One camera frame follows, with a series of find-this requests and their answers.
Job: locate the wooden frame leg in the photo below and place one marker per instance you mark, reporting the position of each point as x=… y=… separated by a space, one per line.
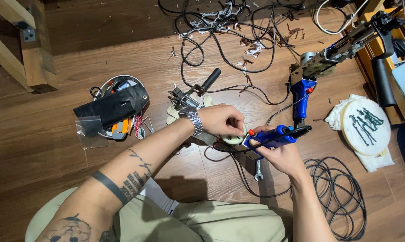
x=34 y=50

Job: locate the metal tufting head black grip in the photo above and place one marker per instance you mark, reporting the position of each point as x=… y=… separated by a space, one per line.
x=189 y=95

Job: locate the silver metal wristwatch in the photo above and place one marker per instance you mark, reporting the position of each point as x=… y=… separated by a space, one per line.
x=195 y=119

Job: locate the embroidery hoop with white cloth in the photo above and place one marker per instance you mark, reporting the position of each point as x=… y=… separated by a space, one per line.
x=365 y=126

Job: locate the black flat pouch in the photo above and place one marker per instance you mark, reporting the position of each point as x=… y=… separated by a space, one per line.
x=113 y=104

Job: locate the person's left hand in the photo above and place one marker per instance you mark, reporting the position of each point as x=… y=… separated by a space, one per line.
x=217 y=117

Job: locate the white sock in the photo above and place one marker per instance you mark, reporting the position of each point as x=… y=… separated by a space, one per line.
x=158 y=196

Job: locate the blue tufting gun white gear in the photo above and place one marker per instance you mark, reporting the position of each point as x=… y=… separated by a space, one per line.
x=273 y=137

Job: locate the person's right hand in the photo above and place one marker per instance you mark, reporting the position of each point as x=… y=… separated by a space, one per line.
x=284 y=158

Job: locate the round metal tin of tools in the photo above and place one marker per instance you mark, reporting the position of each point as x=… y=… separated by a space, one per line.
x=128 y=80

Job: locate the silver open-end wrench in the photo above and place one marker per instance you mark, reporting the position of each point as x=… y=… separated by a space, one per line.
x=258 y=171

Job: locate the yellow wooden stand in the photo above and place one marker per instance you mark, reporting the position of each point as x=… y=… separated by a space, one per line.
x=377 y=47

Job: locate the clear plastic bag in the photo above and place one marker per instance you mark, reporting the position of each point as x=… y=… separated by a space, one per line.
x=89 y=134

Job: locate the person's beige trousers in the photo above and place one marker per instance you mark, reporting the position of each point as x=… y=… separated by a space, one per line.
x=205 y=223

